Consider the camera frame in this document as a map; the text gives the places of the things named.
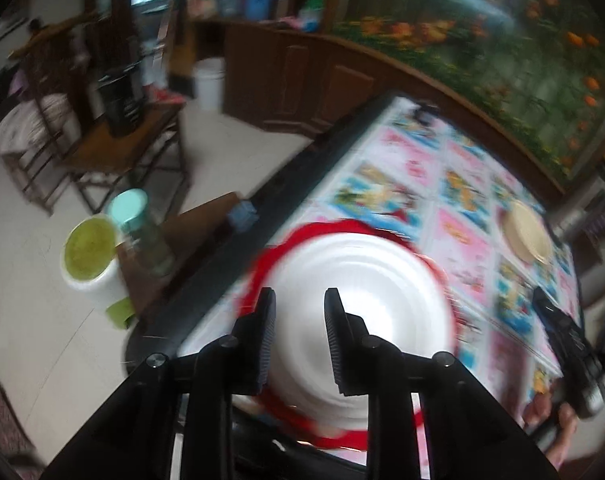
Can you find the printed cartoon tablecloth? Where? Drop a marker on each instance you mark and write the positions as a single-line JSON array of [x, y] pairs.
[[412, 170]]

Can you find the red fluted glass plate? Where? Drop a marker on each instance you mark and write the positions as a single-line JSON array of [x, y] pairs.
[[302, 232]]

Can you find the steel thermos flask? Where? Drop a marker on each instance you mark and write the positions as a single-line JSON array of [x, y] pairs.
[[577, 220]]

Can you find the light green cup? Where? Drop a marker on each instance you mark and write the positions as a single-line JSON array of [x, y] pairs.
[[120, 312]]

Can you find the white plastic bucket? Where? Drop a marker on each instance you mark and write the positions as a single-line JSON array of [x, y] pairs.
[[209, 85]]

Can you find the black table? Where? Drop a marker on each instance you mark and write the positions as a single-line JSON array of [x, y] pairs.
[[262, 200]]

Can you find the small blue object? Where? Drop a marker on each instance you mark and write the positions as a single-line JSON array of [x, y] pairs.
[[242, 216]]

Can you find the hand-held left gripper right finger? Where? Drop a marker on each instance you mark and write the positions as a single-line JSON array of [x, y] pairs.
[[335, 340]]

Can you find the red cloth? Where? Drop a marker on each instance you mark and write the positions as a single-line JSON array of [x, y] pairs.
[[165, 96]]

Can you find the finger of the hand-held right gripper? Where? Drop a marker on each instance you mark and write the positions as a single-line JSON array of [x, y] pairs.
[[554, 315]]

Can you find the white plate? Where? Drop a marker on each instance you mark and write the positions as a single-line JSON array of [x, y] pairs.
[[377, 280]]

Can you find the brown wooden cabinet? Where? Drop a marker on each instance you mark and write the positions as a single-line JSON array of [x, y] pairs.
[[302, 80]]

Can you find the bottle with teal lid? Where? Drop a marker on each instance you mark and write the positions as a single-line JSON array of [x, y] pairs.
[[142, 230]]

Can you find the black bucket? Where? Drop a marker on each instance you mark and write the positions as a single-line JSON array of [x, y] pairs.
[[121, 102]]

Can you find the cream plate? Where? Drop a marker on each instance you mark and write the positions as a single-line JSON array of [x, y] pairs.
[[527, 232]]

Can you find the brown stool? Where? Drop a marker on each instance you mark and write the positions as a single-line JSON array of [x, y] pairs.
[[192, 230]]

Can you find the flower landscape wall poster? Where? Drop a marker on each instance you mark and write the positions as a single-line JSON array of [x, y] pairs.
[[482, 20]]

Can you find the person's right hand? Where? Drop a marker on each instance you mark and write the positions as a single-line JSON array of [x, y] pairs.
[[562, 440]]

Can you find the white jar with green lid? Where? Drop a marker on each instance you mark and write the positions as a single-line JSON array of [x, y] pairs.
[[90, 255]]

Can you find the wooden chair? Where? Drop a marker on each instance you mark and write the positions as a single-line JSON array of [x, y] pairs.
[[127, 155]]

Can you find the small dark object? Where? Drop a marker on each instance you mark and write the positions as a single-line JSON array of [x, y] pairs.
[[426, 114]]

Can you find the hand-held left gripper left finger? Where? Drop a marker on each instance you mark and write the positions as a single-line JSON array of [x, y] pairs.
[[267, 340]]

